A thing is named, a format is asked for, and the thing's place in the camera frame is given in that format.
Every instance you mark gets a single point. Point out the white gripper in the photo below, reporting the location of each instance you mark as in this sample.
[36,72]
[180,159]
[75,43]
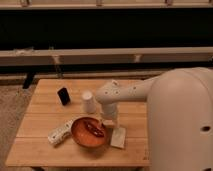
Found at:
[109,112]

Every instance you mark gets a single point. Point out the orange bowl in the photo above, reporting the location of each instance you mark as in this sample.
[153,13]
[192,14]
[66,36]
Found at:
[83,137]

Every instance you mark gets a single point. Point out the white sponge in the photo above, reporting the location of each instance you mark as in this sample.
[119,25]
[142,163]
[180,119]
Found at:
[118,137]

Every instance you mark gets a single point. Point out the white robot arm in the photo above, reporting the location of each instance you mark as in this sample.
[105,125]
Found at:
[179,116]

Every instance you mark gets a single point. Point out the white paper cup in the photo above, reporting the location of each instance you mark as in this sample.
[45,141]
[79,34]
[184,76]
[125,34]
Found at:
[88,102]

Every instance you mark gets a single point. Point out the brown snack in bowl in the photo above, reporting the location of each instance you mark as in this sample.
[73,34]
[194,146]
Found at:
[94,129]

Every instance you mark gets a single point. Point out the small black box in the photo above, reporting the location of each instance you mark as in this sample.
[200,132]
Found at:
[64,96]

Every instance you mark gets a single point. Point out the wooden table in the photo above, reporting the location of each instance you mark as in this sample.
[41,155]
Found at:
[46,112]

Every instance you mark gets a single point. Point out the white plastic bottle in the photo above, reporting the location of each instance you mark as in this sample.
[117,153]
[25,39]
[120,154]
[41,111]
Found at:
[59,134]

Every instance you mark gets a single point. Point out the grey rail bench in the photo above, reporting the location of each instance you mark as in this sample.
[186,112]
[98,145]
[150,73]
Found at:
[27,57]

